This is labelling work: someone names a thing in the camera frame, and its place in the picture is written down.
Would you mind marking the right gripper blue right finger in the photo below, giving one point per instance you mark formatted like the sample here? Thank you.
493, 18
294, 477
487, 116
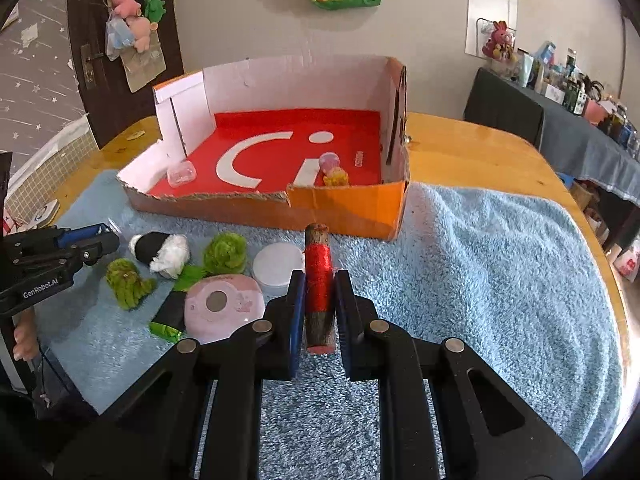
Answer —
346, 317

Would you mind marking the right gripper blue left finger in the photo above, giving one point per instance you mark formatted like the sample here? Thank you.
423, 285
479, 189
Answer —
295, 299

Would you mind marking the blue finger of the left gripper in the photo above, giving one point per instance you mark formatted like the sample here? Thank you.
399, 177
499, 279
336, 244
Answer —
94, 248
70, 237

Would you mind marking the green fuzzy clump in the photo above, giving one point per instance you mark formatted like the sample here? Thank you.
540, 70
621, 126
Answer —
127, 284

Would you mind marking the white round lid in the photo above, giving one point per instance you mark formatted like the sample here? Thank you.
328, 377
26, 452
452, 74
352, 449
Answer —
273, 266

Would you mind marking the black white sock roll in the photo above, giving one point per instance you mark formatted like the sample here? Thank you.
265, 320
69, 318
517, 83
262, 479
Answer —
164, 254

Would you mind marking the green fuzzy ball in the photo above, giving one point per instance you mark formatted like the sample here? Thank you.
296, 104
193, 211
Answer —
226, 253

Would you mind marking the pink round device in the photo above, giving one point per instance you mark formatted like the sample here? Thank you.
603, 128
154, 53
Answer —
216, 307

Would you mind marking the clear small plastic box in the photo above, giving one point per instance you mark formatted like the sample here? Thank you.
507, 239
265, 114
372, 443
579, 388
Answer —
181, 174

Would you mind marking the yellow cartoon boy figurine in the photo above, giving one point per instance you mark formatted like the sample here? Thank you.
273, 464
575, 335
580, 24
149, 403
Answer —
336, 176

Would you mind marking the pink cartoon figurine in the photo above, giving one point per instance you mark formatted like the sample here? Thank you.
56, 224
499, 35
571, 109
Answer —
328, 161

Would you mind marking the person's left hand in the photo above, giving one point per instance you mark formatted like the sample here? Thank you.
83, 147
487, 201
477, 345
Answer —
25, 335

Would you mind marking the white charger device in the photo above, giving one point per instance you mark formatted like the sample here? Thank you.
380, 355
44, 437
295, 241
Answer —
45, 215

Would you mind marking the small wooden tag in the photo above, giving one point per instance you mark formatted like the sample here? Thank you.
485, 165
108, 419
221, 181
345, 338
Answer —
136, 135

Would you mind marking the orange cardboard box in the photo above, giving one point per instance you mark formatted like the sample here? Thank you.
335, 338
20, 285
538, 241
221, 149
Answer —
255, 130

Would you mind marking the light blue towel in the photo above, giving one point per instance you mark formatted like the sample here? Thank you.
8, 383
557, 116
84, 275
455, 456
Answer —
510, 275

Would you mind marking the peach plush toy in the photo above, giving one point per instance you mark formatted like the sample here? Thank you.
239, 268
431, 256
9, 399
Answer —
142, 29

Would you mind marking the pink plush toy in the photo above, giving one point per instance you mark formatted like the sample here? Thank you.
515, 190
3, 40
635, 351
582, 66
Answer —
126, 8

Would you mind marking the green plush toy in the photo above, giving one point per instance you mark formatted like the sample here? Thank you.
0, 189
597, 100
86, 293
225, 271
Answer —
154, 10

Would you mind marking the table with blue cloth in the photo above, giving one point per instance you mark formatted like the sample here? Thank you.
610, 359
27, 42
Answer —
569, 144

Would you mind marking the wall mirror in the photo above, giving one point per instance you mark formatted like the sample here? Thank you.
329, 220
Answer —
482, 14

